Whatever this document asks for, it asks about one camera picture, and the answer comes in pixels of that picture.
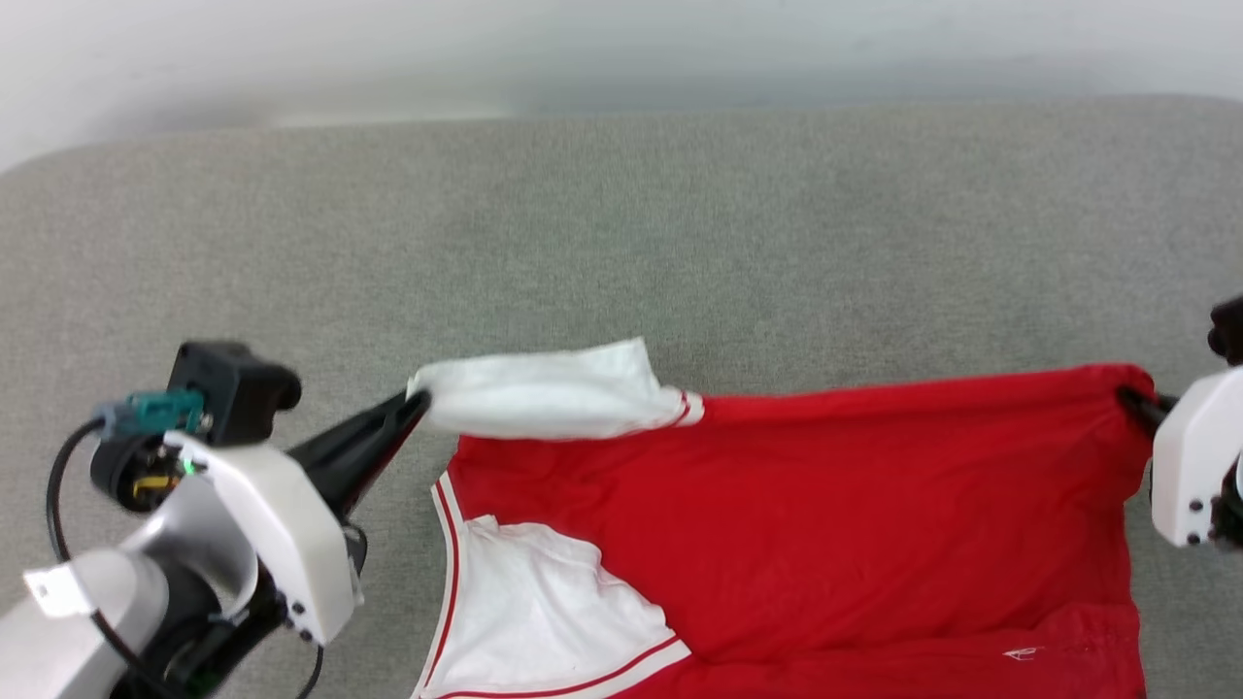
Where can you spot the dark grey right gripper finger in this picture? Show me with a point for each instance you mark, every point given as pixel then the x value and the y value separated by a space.
pixel 1149 423
pixel 1146 400

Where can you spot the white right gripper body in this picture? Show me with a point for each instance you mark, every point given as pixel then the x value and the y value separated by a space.
pixel 1199 456

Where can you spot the red shirt with white sleeves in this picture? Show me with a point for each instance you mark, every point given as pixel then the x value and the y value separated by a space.
pixel 825 524

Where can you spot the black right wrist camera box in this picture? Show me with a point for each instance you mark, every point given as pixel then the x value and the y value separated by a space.
pixel 1228 330

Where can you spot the black round plug with yellow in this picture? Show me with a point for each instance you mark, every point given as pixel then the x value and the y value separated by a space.
pixel 131 476

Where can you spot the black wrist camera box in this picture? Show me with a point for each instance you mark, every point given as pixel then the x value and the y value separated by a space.
pixel 228 388
pixel 1228 330

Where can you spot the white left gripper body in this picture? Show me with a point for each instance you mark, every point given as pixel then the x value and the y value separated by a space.
pixel 277 524

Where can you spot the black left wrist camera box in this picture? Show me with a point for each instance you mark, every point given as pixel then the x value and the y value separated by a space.
pixel 228 388

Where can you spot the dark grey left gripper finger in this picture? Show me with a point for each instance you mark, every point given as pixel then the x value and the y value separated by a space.
pixel 364 427
pixel 361 471

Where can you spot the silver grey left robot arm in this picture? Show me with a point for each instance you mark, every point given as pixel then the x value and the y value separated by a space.
pixel 107 612

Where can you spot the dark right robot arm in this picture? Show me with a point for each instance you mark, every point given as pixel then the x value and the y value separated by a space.
pixel 1231 505

